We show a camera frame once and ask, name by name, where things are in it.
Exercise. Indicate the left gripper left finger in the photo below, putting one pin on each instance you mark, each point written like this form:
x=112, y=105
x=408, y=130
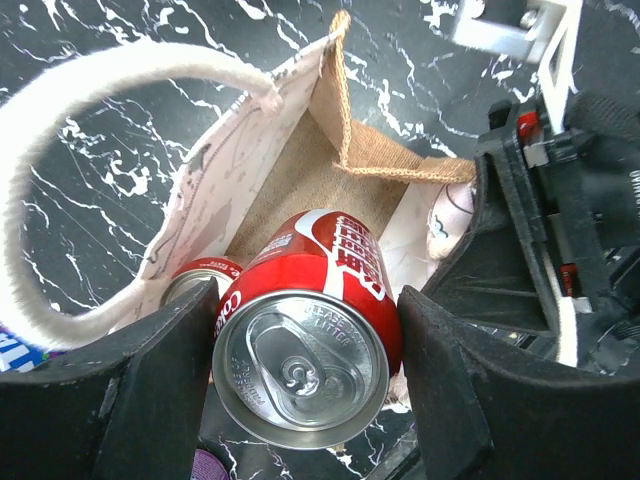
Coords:
x=128, y=406

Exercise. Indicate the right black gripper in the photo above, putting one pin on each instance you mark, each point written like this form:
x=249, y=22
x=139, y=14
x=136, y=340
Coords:
x=545, y=241

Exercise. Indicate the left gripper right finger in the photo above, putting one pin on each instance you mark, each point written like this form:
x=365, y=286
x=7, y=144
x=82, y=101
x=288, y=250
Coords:
x=485, y=409

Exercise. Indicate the purple Fanta can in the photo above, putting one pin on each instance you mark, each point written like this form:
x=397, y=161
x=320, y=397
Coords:
x=207, y=466
x=15, y=355

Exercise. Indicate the red cola can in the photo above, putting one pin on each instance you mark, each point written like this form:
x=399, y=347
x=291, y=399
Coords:
x=307, y=338
x=222, y=269

